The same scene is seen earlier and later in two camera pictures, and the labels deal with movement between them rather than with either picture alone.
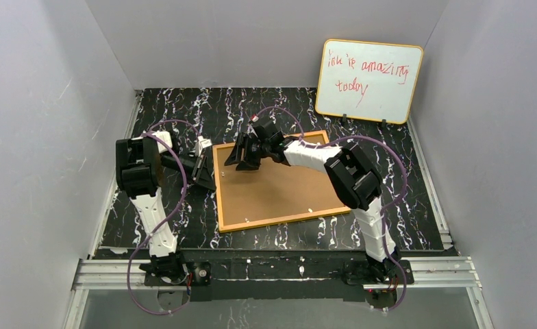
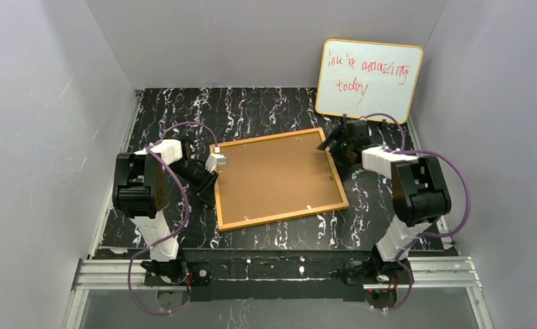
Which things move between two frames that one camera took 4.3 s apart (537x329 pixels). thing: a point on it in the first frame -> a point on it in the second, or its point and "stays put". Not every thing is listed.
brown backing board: (273, 190) stays put
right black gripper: (251, 148) -> (338, 142)
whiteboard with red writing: (371, 81) stays put
